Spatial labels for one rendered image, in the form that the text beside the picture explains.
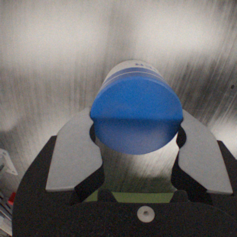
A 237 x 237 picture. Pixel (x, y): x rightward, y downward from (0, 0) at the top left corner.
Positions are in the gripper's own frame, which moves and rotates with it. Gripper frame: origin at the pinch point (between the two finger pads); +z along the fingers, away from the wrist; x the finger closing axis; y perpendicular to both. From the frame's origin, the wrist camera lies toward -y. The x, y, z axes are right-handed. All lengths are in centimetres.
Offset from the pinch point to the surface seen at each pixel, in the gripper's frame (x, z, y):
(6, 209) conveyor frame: -44, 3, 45
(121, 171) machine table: -1.3, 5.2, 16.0
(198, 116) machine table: 9.2, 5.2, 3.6
